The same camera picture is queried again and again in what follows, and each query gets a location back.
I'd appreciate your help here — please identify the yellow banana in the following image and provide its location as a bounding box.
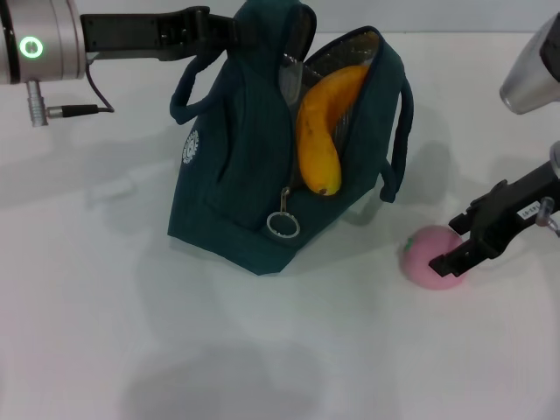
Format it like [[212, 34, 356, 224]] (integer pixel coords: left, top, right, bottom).
[[296, 65, 371, 197]]

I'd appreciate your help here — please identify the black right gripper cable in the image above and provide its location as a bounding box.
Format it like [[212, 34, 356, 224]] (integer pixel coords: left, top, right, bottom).
[[535, 196, 560, 240]]

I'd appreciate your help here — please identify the dark blue fabric bag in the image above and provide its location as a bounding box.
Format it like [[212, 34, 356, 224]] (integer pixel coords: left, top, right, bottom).
[[167, 0, 415, 277]]

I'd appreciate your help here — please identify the pink peach toy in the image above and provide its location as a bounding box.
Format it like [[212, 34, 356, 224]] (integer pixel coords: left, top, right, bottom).
[[398, 225, 472, 292]]

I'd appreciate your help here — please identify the silver zipper pull ring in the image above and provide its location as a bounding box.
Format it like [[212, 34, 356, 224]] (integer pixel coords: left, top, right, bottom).
[[265, 186, 302, 240]]

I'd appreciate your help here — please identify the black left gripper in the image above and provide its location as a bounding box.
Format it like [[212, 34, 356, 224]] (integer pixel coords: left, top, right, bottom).
[[80, 6, 259, 62]]

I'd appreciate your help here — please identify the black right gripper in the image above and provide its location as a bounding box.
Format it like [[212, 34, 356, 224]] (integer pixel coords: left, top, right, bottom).
[[428, 161, 560, 279]]

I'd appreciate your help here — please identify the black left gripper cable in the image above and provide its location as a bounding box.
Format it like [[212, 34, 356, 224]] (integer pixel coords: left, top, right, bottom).
[[26, 56, 116, 128]]

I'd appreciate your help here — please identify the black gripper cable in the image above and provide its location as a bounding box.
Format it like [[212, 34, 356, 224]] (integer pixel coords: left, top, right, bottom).
[[26, 56, 116, 128], [535, 196, 560, 240]]

